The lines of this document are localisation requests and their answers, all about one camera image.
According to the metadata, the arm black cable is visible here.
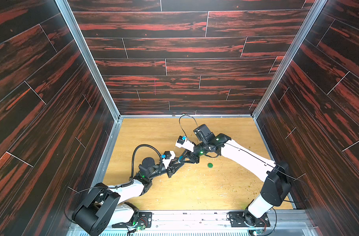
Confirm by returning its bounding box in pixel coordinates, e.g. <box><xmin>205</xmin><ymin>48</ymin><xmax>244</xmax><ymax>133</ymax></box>
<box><xmin>179</xmin><ymin>114</ymin><xmax>310</xmax><ymax>236</ymax></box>
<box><xmin>130</xmin><ymin>144</ymin><xmax>162</xmax><ymax>182</ymax></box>

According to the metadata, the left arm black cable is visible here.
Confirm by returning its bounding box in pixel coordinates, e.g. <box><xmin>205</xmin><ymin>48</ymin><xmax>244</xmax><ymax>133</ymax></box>
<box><xmin>130</xmin><ymin>144</ymin><xmax>162</xmax><ymax>182</ymax></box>

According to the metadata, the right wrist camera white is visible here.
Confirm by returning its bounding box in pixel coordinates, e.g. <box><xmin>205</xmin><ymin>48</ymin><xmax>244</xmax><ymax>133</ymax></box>
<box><xmin>175</xmin><ymin>123</ymin><xmax>214</xmax><ymax>152</ymax></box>

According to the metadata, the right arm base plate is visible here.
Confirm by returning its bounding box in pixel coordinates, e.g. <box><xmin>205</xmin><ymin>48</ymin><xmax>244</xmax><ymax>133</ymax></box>
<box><xmin>226</xmin><ymin>211</ymin><xmax>271</xmax><ymax>228</ymax></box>

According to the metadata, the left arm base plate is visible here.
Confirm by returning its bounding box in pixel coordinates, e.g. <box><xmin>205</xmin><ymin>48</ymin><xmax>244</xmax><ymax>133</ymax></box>
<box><xmin>112</xmin><ymin>211</ymin><xmax>153</xmax><ymax>230</ymax></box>

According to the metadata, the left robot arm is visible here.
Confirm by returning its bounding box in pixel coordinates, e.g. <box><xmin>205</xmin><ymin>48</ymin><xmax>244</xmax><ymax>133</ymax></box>
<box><xmin>71</xmin><ymin>154</ymin><xmax>185</xmax><ymax>236</ymax></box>

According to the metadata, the front aluminium rail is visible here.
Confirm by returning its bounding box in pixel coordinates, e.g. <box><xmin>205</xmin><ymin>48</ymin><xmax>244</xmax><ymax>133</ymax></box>
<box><xmin>101</xmin><ymin>209</ymin><xmax>320</xmax><ymax>236</ymax></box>

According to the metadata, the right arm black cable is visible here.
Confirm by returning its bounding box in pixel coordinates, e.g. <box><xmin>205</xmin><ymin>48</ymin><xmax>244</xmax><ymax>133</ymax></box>
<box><xmin>179</xmin><ymin>114</ymin><xmax>310</xmax><ymax>236</ymax></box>

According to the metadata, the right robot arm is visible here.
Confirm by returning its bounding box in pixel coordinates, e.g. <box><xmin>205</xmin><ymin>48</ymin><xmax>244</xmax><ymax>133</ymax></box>
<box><xmin>176</xmin><ymin>133</ymin><xmax>292</xmax><ymax>226</ymax></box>

